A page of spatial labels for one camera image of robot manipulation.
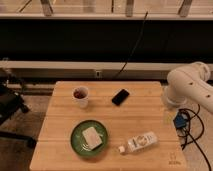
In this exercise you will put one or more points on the black office chair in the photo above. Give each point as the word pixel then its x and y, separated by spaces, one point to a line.
pixel 10 102

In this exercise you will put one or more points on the black eraser block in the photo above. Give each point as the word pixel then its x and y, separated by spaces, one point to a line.
pixel 120 97

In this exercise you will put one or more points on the white sponge block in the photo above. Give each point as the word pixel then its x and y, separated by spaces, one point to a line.
pixel 92 137

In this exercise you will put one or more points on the white wall outlet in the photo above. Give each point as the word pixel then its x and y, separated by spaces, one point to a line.
pixel 98 74

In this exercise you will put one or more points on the blue connector box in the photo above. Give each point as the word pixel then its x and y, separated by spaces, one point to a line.
pixel 179 121

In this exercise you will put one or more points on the clear plastic bottle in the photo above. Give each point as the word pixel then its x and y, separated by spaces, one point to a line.
pixel 138 142

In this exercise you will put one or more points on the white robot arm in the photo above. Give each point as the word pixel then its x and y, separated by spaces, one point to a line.
pixel 189 82

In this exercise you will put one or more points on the green plate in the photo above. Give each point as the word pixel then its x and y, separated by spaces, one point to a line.
pixel 79 144

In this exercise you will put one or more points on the white paper cup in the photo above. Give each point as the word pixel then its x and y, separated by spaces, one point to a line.
pixel 81 95

